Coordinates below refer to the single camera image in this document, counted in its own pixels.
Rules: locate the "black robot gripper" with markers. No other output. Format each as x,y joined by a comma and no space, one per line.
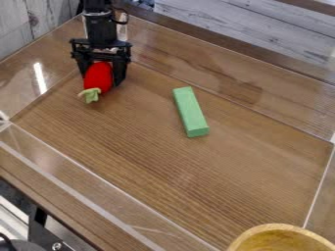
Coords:
102,45

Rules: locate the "red plush strawberry toy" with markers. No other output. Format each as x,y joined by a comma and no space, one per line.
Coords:
98,81

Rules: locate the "green rectangular block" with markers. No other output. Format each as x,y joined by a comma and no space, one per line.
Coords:
190,111

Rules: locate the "clear acrylic tray walls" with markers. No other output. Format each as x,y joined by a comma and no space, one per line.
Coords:
113,168

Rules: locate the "yellow wooden bowl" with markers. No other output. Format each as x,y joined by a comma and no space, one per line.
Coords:
281,237

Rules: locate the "black table leg bracket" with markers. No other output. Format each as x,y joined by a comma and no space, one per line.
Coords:
41,235

